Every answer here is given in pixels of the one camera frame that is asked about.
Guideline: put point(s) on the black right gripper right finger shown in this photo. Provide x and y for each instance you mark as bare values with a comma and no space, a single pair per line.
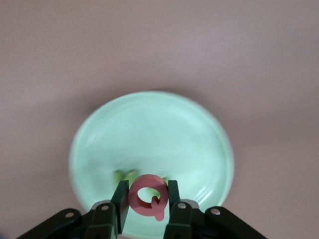
182,219

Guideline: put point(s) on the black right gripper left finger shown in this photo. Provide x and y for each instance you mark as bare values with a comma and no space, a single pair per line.
99,219

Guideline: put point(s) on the pink letter Q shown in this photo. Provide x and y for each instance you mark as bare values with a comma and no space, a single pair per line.
139,206

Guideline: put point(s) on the green letter N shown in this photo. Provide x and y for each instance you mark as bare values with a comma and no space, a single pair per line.
122,174

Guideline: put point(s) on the light green plate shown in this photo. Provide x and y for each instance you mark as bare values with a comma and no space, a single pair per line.
154,129

